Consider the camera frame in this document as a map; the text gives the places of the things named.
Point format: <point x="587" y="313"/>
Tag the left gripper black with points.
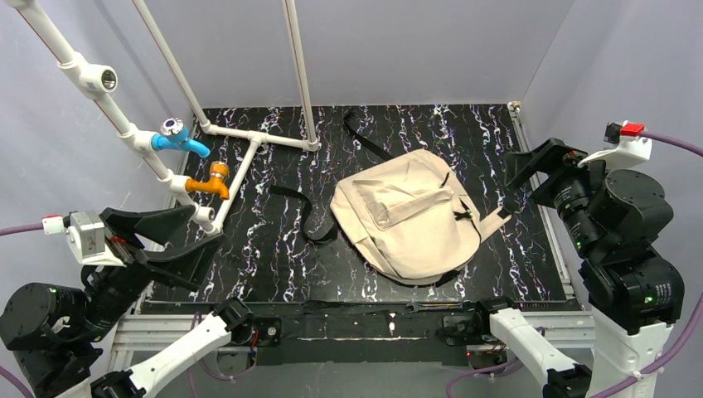
<point x="135" y="256"/>

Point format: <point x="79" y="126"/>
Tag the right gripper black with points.
<point x="549" y="175"/>

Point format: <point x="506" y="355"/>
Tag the beige student backpack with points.
<point x="409" y="217"/>

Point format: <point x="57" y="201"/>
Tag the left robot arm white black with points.
<point x="57" y="333"/>

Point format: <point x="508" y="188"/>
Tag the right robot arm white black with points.
<point x="613" y="214"/>

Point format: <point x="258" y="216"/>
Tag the orange tap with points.
<point x="218" y="172"/>

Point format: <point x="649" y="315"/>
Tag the blue tap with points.
<point x="175" y="135"/>

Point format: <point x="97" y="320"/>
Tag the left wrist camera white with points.
<point x="86" y="236"/>

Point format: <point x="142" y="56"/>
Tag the aluminium rail frame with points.
<point x="286" y="193"/>

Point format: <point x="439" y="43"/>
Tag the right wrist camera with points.
<point x="629" y="146"/>

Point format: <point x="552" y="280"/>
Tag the white pvc pipe frame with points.
<point x="97" y="83"/>

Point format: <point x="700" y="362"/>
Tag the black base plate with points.
<point x="317" y="331"/>

